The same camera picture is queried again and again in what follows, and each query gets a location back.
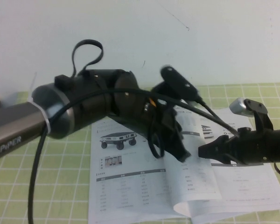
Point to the green checked tablecloth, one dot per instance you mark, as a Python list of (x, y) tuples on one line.
[(60, 186)]

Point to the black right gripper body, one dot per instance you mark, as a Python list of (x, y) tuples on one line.
[(252, 147)]

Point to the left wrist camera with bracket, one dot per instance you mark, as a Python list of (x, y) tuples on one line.
[(177, 79)]

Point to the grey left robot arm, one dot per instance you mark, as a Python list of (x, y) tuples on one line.
[(14, 130)]

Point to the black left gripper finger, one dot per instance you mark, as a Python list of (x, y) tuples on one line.
[(176, 154), (183, 145)]

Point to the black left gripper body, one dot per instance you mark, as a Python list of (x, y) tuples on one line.
[(163, 126)]

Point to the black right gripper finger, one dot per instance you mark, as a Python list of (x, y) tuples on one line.
[(217, 156), (217, 145)]

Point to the white product booklet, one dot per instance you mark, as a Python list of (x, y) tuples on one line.
[(121, 186)]

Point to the white zip tie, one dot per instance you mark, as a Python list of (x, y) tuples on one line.
[(43, 114)]

